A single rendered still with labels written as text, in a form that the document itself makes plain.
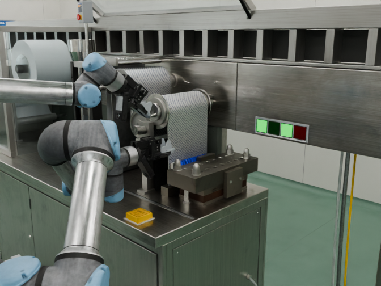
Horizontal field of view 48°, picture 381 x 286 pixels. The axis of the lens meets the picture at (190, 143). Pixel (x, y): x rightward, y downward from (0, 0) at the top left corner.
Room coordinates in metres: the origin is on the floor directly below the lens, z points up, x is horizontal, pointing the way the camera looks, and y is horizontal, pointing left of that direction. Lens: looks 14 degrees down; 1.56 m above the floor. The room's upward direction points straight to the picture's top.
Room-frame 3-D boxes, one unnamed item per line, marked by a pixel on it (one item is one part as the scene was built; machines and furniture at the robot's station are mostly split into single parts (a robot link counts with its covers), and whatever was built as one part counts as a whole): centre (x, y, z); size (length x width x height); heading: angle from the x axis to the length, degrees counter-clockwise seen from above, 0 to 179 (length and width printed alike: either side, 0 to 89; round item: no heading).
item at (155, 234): (2.41, 0.78, 0.88); 2.52 x 0.66 x 0.04; 45
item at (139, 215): (1.44, 0.19, 0.91); 0.07 x 0.07 x 0.02; 45
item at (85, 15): (2.13, 0.51, 1.66); 0.07 x 0.07 x 0.10; 33
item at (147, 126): (1.72, 0.19, 1.05); 0.06 x 0.05 x 0.31; 135
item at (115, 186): (1.49, 0.30, 1.01); 0.11 x 0.08 x 0.11; 91
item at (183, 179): (1.71, -0.10, 1.00); 0.40 x 0.16 x 0.06; 135
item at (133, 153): (1.54, 0.23, 1.11); 0.08 x 0.05 x 0.08; 45
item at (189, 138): (1.77, 0.01, 1.11); 0.23 x 0.01 x 0.18; 135
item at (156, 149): (1.60, 0.18, 1.12); 0.12 x 0.08 x 0.09; 135
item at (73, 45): (2.30, 0.58, 1.50); 0.14 x 0.14 x 0.06
